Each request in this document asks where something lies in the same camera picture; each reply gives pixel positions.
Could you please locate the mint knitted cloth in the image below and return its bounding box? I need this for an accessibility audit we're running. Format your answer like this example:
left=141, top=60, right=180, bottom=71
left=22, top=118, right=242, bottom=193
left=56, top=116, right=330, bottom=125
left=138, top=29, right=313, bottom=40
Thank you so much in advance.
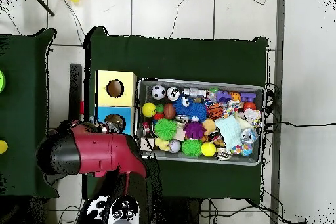
left=215, top=114, right=243, bottom=152

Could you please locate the black rod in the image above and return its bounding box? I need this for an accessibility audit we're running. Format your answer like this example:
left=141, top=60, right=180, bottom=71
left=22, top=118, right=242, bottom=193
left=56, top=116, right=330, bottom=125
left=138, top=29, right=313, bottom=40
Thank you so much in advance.
left=26, top=0, right=56, bottom=17

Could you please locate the black power cable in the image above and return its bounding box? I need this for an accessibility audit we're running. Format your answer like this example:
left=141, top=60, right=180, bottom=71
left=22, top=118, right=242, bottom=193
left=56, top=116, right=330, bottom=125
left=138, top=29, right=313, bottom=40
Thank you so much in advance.
left=264, top=120, right=336, bottom=128

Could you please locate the thin black floor cable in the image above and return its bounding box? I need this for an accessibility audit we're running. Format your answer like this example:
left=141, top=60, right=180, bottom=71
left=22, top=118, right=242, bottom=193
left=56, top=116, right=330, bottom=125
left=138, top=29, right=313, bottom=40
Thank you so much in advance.
left=169, top=0, right=192, bottom=39

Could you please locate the green puffer ball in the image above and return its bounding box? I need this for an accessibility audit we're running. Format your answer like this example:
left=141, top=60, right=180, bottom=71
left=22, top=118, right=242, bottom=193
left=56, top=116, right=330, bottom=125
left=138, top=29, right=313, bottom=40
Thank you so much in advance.
left=154, top=118, right=178, bottom=141

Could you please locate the purple spiky ball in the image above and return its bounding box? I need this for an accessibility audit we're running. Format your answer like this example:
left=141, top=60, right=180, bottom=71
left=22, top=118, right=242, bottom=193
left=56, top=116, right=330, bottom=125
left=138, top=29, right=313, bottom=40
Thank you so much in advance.
left=184, top=121, right=206, bottom=140

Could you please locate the black and white soccer ball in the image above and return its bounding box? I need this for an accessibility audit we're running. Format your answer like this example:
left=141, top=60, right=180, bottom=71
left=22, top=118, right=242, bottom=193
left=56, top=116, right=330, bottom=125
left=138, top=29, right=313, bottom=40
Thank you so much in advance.
left=151, top=85, right=167, bottom=101

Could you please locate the dark green table cloth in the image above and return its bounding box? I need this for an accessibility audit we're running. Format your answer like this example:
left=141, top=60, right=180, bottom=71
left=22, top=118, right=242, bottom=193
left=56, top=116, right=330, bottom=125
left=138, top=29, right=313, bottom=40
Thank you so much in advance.
left=83, top=26, right=269, bottom=200
left=0, top=28, right=59, bottom=198

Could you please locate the wooden box with three holes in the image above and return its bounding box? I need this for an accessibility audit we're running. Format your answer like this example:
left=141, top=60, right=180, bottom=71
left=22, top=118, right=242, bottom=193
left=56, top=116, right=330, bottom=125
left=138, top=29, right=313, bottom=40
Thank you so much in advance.
left=93, top=70, right=138, bottom=178

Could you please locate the brown toy football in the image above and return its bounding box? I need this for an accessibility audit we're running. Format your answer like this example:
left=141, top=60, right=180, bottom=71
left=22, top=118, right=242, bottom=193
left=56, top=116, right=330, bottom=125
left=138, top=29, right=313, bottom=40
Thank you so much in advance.
left=163, top=102, right=177, bottom=120

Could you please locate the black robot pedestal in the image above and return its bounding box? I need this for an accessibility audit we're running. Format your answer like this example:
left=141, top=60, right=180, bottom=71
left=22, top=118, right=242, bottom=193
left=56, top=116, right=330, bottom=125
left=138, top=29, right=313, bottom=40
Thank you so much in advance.
left=159, top=196, right=203, bottom=224

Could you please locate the yellow ball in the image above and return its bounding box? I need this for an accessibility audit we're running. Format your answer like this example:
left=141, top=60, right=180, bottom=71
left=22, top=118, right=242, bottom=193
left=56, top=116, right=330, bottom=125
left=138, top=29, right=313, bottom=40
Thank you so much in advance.
left=141, top=102, right=158, bottom=118

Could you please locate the green round object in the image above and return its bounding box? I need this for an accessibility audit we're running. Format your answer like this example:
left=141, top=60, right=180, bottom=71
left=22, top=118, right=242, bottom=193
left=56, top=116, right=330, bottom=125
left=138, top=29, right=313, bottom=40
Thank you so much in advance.
left=0, top=68, right=7, bottom=93

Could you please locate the blue puffer ball with eyes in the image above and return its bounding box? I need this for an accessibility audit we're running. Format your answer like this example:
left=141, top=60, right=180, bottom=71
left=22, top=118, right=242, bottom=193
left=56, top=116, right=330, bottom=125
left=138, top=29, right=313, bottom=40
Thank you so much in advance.
left=173, top=95, right=209, bottom=123

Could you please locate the crushed bottle with colourful label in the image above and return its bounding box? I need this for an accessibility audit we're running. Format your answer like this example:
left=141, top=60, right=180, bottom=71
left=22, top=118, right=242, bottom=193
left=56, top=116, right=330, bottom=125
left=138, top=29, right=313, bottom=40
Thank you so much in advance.
left=232, top=128, right=259, bottom=156

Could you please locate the shallow mesh bin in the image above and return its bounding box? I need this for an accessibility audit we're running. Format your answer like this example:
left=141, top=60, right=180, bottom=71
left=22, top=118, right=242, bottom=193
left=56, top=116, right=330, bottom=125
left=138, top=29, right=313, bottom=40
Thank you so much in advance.
left=132, top=77, right=266, bottom=166

